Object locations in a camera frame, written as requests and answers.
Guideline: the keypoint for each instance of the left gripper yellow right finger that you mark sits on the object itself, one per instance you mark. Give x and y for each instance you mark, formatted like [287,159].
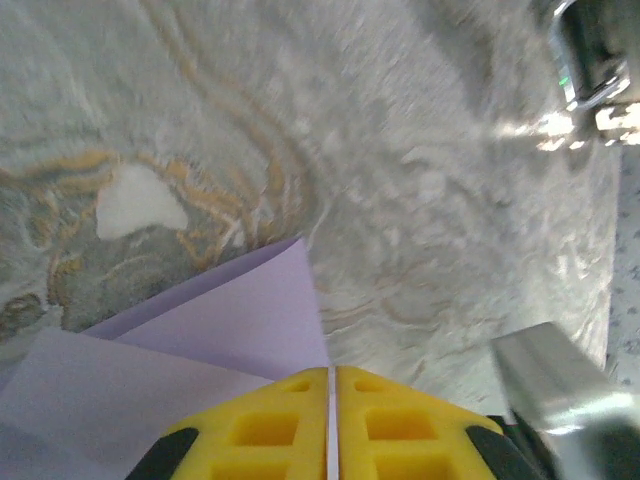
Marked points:
[400,440]

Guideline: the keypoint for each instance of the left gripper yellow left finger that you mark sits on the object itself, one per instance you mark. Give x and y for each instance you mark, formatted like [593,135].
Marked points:
[270,440]

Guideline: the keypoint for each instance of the lavender square paper sheet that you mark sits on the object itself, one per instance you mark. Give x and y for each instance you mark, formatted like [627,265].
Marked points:
[225,320]

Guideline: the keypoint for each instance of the silver metal bracket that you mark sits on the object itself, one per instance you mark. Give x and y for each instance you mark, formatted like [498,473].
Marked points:
[550,370]

